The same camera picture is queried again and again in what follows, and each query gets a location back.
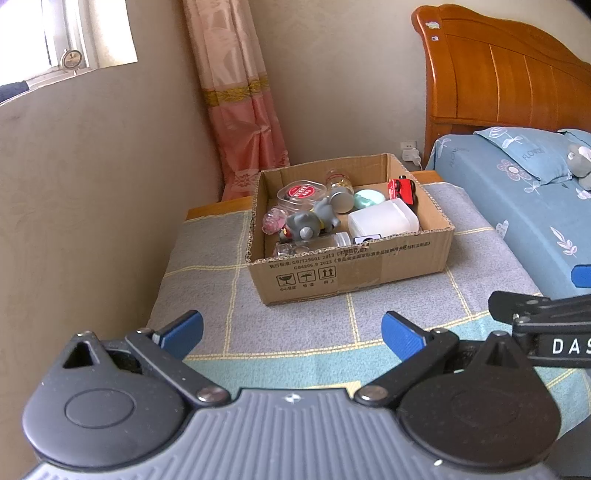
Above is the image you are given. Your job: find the clear round tub red label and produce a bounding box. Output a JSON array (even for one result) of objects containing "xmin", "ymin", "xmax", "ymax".
[{"xmin": 277, "ymin": 181, "xmax": 327, "ymax": 211}]

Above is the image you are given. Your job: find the grey plush toy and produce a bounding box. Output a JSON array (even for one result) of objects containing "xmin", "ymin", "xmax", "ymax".
[{"xmin": 567, "ymin": 144, "xmax": 591, "ymax": 191}]

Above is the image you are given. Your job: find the pink curtain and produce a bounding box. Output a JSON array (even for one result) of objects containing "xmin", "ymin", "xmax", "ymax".
[{"xmin": 182, "ymin": 0, "xmax": 291, "ymax": 200}]

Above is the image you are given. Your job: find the wooden headboard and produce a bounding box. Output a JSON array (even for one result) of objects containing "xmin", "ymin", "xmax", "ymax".
[{"xmin": 412, "ymin": 4, "xmax": 591, "ymax": 160}]

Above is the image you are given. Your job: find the grey elephant toy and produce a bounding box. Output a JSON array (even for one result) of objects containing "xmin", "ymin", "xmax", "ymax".
[{"xmin": 283, "ymin": 196, "xmax": 341, "ymax": 243}]

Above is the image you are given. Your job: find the window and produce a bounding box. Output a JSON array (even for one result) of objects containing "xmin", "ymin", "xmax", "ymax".
[{"xmin": 0, "ymin": 0, "xmax": 138, "ymax": 91}]

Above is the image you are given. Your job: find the capsule bottle with silver cap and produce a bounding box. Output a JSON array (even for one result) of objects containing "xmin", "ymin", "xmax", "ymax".
[{"xmin": 325, "ymin": 170, "xmax": 356, "ymax": 213}]

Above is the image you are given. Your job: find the dark cloth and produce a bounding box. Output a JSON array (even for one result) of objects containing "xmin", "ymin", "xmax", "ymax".
[{"xmin": 0, "ymin": 82, "xmax": 30, "ymax": 103}]

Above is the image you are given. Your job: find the blue floral bed sheet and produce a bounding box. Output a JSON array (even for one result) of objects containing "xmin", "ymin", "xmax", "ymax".
[{"xmin": 425, "ymin": 134, "xmax": 591, "ymax": 302}]

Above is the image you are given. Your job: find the white plastic bottle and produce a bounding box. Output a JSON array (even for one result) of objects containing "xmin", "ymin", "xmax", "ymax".
[{"xmin": 347, "ymin": 202, "xmax": 420, "ymax": 239}]

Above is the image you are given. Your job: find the grey teal checked blanket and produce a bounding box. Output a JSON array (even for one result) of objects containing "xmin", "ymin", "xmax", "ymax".
[{"xmin": 147, "ymin": 182, "xmax": 591, "ymax": 416}]

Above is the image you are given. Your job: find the pink charm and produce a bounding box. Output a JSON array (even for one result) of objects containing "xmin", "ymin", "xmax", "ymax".
[{"xmin": 263, "ymin": 208, "xmax": 288, "ymax": 234}]

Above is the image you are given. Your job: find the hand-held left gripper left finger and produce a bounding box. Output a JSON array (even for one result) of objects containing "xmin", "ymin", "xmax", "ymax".
[{"xmin": 62, "ymin": 310, "xmax": 232, "ymax": 408}]

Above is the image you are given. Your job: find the blue floral pillow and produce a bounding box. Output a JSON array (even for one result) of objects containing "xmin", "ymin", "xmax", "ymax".
[{"xmin": 473, "ymin": 127, "xmax": 583, "ymax": 186}]

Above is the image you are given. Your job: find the red toy train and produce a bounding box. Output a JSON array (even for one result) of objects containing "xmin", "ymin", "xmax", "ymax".
[{"xmin": 387, "ymin": 176, "xmax": 417, "ymax": 206}]

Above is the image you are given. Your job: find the cardboard box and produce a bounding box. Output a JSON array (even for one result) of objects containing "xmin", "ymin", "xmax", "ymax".
[{"xmin": 246, "ymin": 154, "xmax": 454, "ymax": 305}]

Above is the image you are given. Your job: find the mint green case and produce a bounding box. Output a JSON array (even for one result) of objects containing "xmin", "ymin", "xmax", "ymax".
[{"xmin": 353, "ymin": 189, "xmax": 387, "ymax": 212}]

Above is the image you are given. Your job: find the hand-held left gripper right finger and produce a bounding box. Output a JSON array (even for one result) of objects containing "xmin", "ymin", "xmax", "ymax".
[{"xmin": 355, "ymin": 311, "xmax": 532, "ymax": 409}]

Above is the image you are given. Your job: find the white wall socket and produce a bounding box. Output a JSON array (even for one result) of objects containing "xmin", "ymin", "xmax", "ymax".
[{"xmin": 399, "ymin": 141, "xmax": 422, "ymax": 167}]

